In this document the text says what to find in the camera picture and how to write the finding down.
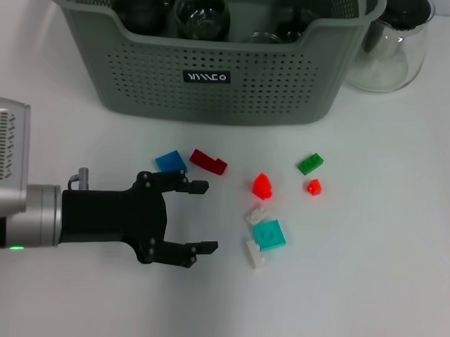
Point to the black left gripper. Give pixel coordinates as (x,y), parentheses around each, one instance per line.
(112,216)

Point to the blue square toy brick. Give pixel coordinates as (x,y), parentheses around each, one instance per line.
(170,160)

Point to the orange-red sloped toy brick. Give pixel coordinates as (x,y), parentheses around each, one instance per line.
(262,186)

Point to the green rectangular toy brick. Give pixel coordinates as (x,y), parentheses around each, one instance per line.
(310,164)

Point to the glass teacup with black sleeve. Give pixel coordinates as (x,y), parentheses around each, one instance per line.
(263,38)
(202,12)
(293,26)
(220,35)

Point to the grey-green perforated storage bin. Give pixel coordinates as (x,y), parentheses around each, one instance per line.
(212,101)

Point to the white studded toy brick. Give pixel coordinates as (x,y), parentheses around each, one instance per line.
(256,214)

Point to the dark red toy brick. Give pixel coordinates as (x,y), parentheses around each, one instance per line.
(205,160)

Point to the white notched toy brick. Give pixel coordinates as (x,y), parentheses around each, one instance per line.
(254,256)

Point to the teal square toy brick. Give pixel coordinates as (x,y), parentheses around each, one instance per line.
(269,234)

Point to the left gripper silver fitting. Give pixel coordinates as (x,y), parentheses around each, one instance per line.
(82,176)

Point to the black round teapot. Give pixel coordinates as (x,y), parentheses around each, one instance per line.
(141,14)

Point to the glass carafe with black lid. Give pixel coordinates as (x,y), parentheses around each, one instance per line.
(391,59)

